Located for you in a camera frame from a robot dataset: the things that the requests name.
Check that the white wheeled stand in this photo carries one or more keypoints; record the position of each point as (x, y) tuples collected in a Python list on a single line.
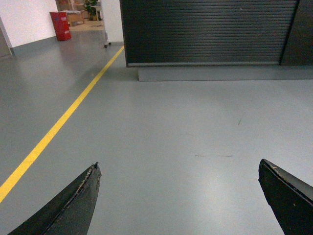
[(99, 12)]

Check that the black slatted checkout counter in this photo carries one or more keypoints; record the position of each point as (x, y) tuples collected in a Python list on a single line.
[(211, 40)]

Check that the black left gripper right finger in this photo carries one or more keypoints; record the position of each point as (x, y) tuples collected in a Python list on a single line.
[(290, 198)]

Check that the green potted plant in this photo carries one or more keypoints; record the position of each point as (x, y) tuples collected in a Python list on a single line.
[(89, 6)]

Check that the cardboard boxes in doorway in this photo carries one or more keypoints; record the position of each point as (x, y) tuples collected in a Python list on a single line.
[(75, 11)]

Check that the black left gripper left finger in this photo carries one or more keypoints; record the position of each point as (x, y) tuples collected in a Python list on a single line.
[(70, 212)]

